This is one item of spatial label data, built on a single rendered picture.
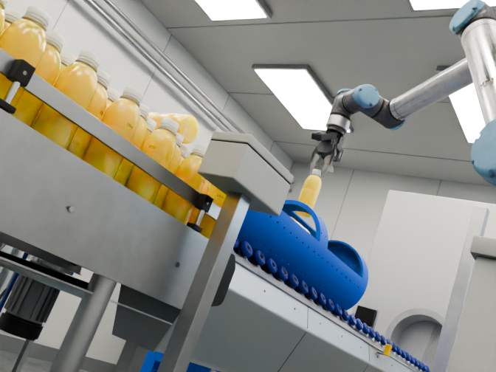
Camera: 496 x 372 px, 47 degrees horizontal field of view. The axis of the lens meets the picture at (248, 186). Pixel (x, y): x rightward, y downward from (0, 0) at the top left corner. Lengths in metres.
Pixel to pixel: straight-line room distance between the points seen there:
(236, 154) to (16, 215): 0.44
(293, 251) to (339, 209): 5.71
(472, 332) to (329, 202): 6.35
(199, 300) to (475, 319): 0.57
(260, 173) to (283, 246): 0.56
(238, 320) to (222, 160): 0.60
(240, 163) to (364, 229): 6.14
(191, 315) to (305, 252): 0.72
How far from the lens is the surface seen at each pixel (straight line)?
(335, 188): 7.61
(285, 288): 1.80
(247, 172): 1.15
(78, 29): 5.34
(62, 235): 1.00
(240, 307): 1.59
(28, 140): 0.94
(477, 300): 1.30
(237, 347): 1.70
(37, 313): 1.63
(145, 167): 1.13
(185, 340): 1.16
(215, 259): 1.17
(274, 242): 1.68
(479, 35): 1.74
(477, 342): 1.28
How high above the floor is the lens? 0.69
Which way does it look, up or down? 16 degrees up
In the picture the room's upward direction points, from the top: 21 degrees clockwise
